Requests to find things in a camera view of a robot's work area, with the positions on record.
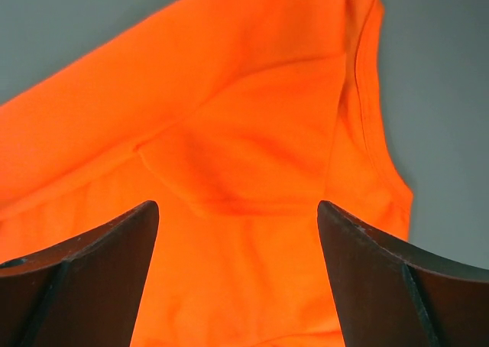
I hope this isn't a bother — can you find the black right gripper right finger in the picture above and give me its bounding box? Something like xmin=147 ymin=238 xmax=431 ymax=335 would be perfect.
xmin=317 ymin=201 xmax=488 ymax=346

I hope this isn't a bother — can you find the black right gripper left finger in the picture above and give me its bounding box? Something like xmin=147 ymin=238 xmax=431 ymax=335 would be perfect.
xmin=1 ymin=201 xmax=159 ymax=347

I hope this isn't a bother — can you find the orange t shirt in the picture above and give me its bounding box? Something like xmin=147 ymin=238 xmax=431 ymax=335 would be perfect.
xmin=1 ymin=0 xmax=413 ymax=346

